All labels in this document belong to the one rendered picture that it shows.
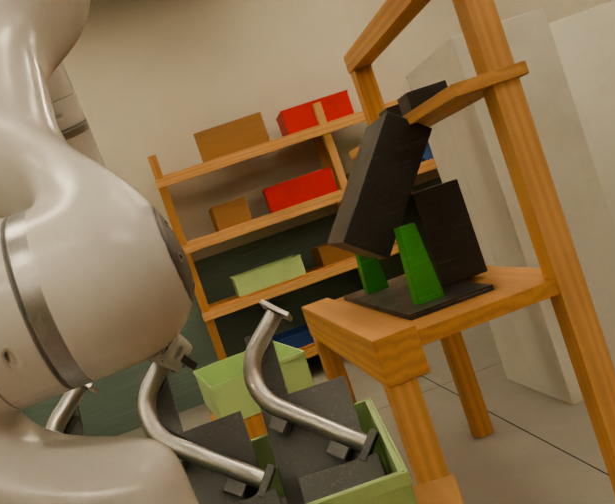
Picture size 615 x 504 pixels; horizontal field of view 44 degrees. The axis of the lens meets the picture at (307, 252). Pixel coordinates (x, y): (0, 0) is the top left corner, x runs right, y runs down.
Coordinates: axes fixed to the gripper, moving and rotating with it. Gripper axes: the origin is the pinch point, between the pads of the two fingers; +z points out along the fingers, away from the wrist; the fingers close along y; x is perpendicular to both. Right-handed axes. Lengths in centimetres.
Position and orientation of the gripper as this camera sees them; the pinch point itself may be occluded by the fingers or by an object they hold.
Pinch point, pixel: (164, 356)
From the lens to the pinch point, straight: 128.9
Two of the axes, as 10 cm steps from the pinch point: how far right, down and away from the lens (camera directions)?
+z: 0.0, 3.4, 9.4
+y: -9.1, -3.9, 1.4
